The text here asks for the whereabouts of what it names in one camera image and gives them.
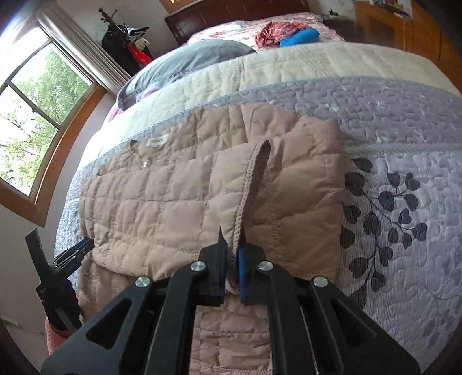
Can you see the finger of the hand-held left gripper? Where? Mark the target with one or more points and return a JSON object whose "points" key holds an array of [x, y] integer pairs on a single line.
{"points": [[74, 254], [36, 250]]}

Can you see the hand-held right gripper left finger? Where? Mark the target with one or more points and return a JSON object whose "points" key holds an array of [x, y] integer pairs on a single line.
{"points": [[213, 277]]}

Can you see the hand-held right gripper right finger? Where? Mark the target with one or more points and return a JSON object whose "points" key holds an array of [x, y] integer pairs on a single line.
{"points": [[243, 277]]}

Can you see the beige quilted jacket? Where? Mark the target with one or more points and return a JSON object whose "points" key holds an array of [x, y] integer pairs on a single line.
{"points": [[162, 202]]}

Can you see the wooden framed side window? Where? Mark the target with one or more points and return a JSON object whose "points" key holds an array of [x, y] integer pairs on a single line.
{"points": [[72, 126]]}

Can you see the purple cloth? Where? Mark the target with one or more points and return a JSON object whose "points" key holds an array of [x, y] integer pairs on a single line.
{"points": [[115, 113]]}

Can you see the striped beige curtain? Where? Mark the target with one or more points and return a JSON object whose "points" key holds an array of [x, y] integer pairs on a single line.
{"points": [[83, 54]]}

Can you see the red hanging garment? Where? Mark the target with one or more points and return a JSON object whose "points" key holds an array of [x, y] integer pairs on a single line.
{"points": [[139, 54]]}

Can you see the black hanging garment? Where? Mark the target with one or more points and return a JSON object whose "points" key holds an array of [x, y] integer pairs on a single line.
{"points": [[113, 47]]}

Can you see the cream quilted blanket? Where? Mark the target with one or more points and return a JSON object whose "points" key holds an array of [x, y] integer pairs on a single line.
{"points": [[288, 68]]}

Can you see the grey leaf-print quilted bedspread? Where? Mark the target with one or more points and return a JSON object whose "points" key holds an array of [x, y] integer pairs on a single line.
{"points": [[397, 126]]}

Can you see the grey pillow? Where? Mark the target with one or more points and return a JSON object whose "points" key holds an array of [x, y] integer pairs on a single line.
{"points": [[187, 61]]}

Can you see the black and white cap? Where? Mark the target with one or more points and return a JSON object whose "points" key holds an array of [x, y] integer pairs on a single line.
{"points": [[135, 32]]}

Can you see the wooden coat rack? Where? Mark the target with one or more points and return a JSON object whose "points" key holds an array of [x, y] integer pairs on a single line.
{"points": [[104, 16]]}

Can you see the blue cloth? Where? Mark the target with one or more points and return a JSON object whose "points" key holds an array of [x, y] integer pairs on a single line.
{"points": [[299, 37]]}

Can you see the red patterned cloth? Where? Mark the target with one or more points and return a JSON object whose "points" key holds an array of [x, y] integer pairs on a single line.
{"points": [[274, 32]]}

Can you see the red patterned pillow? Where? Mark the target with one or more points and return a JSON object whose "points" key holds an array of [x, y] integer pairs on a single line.
{"points": [[223, 30]]}

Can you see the dark wooden headboard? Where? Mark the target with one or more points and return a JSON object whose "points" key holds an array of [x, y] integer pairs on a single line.
{"points": [[180, 25]]}

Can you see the dark nightstand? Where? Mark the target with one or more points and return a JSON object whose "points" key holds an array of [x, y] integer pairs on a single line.
{"points": [[337, 27]]}

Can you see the wooden desk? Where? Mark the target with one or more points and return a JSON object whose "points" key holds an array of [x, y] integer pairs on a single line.
{"points": [[393, 36]]}

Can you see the items on desk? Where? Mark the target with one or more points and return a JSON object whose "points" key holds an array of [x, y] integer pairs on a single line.
{"points": [[393, 7]]}

